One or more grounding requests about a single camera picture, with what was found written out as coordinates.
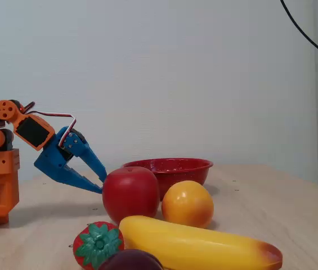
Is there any thin black hanging cable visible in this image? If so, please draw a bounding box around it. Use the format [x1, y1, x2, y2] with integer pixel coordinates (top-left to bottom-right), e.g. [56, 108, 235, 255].
[280, 0, 318, 63]

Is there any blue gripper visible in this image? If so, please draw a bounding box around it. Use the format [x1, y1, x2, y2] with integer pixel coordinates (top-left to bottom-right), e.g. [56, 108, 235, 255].
[34, 127, 109, 195]

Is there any red speckled enamel bowl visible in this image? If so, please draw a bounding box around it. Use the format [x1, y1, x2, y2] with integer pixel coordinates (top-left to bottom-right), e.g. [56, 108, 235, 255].
[122, 157, 214, 201]

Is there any red toy strawberry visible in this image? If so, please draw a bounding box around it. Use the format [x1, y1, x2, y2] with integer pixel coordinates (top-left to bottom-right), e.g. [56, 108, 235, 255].
[72, 221, 126, 270]

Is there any yellow toy banana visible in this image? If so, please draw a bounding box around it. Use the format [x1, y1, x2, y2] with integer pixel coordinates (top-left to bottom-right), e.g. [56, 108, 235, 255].
[118, 215, 284, 270]

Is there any toy orange fruit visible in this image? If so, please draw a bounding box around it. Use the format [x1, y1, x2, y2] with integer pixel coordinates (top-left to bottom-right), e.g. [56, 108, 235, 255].
[161, 180, 214, 229]

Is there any red white black servo cable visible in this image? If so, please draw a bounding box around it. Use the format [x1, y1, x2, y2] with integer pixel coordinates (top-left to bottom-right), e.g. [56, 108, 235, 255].
[21, 101, 77, 149]

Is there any red toy apple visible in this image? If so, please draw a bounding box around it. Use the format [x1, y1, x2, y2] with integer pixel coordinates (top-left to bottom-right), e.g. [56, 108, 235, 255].
[102, 166, 161, 226]

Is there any purple toy plum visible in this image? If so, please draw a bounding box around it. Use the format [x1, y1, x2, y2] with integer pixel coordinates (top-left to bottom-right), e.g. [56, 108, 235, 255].
[98, 249, 164, 270]

